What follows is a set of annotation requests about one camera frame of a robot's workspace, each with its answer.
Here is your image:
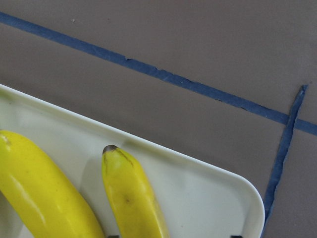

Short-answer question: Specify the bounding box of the cream bear tray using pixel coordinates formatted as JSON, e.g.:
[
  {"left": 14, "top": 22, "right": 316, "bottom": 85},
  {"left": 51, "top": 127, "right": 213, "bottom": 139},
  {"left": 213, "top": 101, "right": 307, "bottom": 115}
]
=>
[{"left": 0, "top": 85, "right": 264, "bottom": 238}]

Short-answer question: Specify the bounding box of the yellow banana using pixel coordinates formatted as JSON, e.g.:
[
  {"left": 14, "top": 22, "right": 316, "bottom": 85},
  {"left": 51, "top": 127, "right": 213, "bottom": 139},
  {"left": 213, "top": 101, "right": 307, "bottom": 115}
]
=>
[
  {"left": 102, "top": 145, "right": 170, "bottom": 238},
  {"left": 0, "top": 130, "right": 105, "bottom": 238}
]

